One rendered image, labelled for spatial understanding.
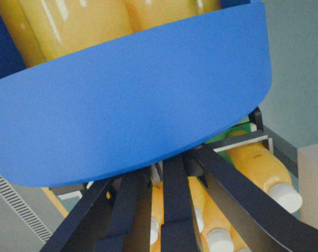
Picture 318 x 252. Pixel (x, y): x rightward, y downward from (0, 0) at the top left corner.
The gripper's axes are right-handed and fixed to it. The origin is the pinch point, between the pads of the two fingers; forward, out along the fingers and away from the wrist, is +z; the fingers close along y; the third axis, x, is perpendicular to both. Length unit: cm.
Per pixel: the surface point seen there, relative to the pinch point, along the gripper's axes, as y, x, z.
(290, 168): 25.0, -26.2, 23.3
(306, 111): 92, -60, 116
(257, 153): 14.3, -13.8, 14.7
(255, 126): 19.1, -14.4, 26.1
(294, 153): 27.2, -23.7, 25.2
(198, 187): 2.6, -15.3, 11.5
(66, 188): -22.7, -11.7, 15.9
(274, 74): 72, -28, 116
